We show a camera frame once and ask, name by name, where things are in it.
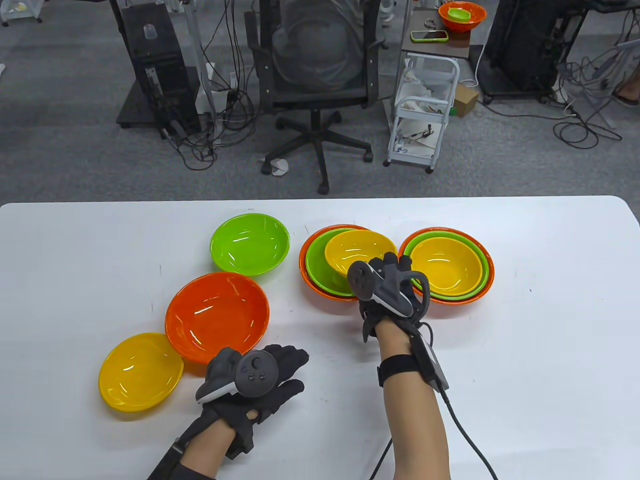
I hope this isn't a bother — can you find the person's left hand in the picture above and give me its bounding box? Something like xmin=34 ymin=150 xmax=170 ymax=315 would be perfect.
xmin=201 ymin=344 xmax=311 ymax=427

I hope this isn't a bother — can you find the person's right hand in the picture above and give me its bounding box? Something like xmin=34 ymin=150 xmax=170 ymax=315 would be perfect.
xmin=360 ymin=252 xmax=431 ymax=343

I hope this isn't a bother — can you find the large orange bowl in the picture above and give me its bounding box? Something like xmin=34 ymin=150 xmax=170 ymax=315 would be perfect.
xmin=298 ymin=223 xmax=396 ymax=302
xmin=165 ymin=271 xmax=271 ymax=364
xmin=397 ymin=227 xmax=496 ymax=306
xmin=438 ymin=1 xmax=487 ymax=33

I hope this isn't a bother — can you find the medium green bowl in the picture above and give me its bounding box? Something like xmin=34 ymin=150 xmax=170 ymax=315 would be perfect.
xmin=305 ymin=227 xmax=381 ymax=298
xmin=403 ymin=231 xmax=490 ymax=302
xmin=209 ymin=213 xmax=291 ymax=277

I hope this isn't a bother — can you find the dark grey handheld controller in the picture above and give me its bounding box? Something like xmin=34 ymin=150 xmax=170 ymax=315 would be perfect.
xmin=196 ymin=347 xmax=281 ymax=405
xmin=347 ymin=260 xmax=431 ymax=321

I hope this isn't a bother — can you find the small yellow bowl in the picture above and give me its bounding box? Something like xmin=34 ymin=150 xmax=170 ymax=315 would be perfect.
xmin=409 ymin=237 xmax=484 ymax=295
xmin=324 ymin=229 xmax=399 ymax=280
xmin=98 ymin=332 xmax=185 ymax=414

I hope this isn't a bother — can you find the person's left forearm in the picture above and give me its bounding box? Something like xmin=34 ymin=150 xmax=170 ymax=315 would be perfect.
xmin=175 ymin=410 xmax=238 ymax=480

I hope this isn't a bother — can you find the person's right forearm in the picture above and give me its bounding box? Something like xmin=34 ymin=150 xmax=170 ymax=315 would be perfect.
xmin=377 ymin=320 xmax=451 ymax=480

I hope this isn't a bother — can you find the white rolling cart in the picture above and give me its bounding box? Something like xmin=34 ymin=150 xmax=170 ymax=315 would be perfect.
xmin=384 ymin=54 xmax=461 ymax=174

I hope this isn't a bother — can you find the black wrist band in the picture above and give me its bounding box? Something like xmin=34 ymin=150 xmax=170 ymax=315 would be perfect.
xmin=376 ymin=354 xmax=426 ymax=387

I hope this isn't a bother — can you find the black wrist module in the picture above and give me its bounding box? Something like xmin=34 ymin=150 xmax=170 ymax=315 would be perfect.
xmin=410 ymin=335 xmax=450 ymax=393
xmin=146 ymin=436 xmax=183 ymax=480

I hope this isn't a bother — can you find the white paper sheet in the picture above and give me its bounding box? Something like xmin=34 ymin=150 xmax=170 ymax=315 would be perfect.
xmin=397 ymin=120 xmax=445 ymax=153

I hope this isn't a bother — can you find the cardboard box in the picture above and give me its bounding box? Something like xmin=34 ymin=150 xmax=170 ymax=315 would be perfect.
xmin=452 ymin=82 xmax=480 ymax=118

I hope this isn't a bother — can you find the white crumpled cloth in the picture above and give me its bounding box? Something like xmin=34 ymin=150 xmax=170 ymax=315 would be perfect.
xmin=400 ymin=69 xmax=446 ymax=103

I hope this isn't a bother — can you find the black office chair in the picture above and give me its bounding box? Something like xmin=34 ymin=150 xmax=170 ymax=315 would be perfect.
xmin=243 ymin=0 xmax=387 ymax=196

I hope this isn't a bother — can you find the brown side table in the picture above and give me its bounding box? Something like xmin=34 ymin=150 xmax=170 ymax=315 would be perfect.
xmin=400 ymin=7 xmax=473 ymax=61

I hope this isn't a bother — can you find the white power strip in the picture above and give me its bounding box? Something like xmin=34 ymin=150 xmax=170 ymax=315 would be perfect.
xmin=195 ymin=62 xmax=238 ymax=115

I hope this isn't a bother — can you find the black equipment rack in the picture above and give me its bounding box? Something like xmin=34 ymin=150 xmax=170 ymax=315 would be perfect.
xmin=477 ymin=0 xmax=591 ymax=104

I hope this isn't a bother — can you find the white metal pole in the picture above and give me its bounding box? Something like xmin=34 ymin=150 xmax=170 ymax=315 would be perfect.
xmin=181 ymin=0 xmax=218 ymax=118

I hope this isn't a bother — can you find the black wheeled platform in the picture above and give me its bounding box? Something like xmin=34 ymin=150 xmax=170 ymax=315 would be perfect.
xmin=116 ymin=80 xmax=201 ymax=131

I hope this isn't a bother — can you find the black computer tower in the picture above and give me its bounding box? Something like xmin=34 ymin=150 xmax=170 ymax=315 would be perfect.
xmin=121 ymin=4 xmax=202 ymax=136

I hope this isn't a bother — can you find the white wheeled trolley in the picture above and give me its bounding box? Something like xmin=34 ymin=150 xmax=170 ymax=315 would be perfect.
xmin=0 ymin=0 xmax=43 ymax=26

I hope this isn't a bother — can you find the black module cable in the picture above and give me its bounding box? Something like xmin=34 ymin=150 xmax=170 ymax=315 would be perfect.
xmin=371 ymin=390 xmax=500 ymax=480

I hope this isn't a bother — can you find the black cable bundle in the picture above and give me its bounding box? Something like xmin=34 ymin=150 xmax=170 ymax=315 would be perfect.
xmin=552 ymin=47 xmax=640 ymax=150
xmin=167 ymin=0 xmax=261 ymax=172

